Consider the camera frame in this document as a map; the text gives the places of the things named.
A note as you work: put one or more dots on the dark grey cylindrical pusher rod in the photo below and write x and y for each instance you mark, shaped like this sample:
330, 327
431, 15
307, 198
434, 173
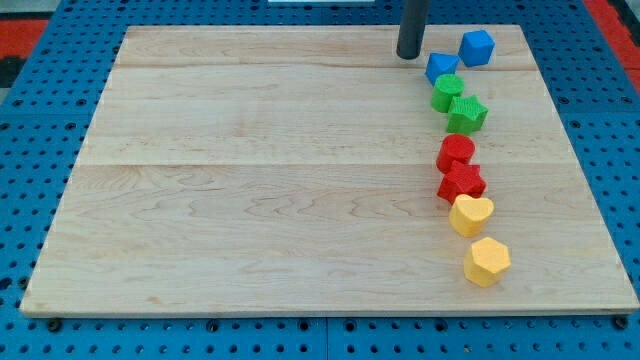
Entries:
411, 28

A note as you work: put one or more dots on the blue cube block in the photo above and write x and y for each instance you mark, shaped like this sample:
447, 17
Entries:
476, 48

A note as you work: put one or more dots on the red cylinder block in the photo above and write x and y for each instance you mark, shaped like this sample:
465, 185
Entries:
454, 147

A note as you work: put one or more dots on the yellow heart block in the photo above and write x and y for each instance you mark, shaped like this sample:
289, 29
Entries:
468, 215

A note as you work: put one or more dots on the green star block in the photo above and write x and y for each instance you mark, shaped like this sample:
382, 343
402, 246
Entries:
465, 115

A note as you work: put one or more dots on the green cylinder block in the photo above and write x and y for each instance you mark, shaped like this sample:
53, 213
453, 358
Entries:
446, 87

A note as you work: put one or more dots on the light wooden board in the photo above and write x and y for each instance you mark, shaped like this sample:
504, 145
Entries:
255, 171

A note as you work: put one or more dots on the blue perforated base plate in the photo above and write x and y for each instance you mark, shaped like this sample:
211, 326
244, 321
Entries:
49, 107

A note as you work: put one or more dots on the yellow hexagon block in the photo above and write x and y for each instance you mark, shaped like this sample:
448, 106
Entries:
486, 262

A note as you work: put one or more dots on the red star block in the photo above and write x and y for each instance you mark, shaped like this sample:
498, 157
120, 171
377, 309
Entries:
462, 179

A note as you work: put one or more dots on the blue triangle block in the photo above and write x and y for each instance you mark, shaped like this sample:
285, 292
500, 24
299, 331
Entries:
439, 64

